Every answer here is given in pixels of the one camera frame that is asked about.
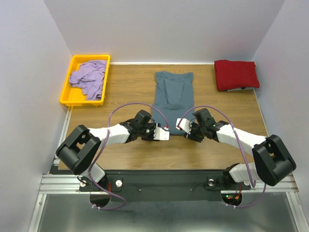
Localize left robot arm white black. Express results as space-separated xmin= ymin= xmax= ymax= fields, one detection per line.
xmin=56 ymin=110 xmax=158 ymax=188

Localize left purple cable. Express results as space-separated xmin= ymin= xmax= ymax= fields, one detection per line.
xmin=88 ymin=102 xmax=169 ymax=210

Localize lilac t-shirt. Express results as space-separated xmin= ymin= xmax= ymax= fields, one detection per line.
xmin=69 ymin=60 xmax=107 ymax=101

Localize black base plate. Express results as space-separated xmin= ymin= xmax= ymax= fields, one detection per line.
xmin=79 ymin=170 xmax=252 ymax=203

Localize blue-grey t-shirt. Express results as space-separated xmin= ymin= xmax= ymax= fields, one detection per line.
xmin=152 ymin=71 xmax=194 ymax=136

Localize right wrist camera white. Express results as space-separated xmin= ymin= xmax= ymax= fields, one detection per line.
xmin=176 ymin=118 xmax=193 ymax=134

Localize white item under red shirt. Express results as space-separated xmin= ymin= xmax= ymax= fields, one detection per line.
xmin=226 ymin=87 xmax=255 ymax=92

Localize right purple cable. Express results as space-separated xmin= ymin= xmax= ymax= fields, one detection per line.
xmin=176 ymin=105 xmax=267 ymax=210

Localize aluminium frame rail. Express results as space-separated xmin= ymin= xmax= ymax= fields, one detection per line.
xmin=39 ymin=107 xmax=298 ymax=194

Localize purple cable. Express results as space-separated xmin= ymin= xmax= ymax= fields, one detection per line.
xmin=88 ymin=102 xmax=169 ymax=210
xmin=176 ymin=105 xmax=267 ymax=210

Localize yellow plastic tray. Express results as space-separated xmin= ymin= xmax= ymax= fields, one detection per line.
xmin=59 ymin=54 xmax=111 ymax=106

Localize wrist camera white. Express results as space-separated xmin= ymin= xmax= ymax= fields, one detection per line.
xmin=154 ymin=127 xmax=169 ymax=141
xmin=176 ymin=118 xmax=193 ymax=134

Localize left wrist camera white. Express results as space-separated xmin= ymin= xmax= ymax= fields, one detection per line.
xmin=154 ymin=127 xmax=169 ymax=141

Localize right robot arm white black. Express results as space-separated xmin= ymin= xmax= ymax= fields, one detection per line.
xmin=176 ymin=108 xmax=296 ymax=187

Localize folded red t-shirt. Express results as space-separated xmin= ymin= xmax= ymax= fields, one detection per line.
xmin=214 ymin=60 xmax=260 ymax=91

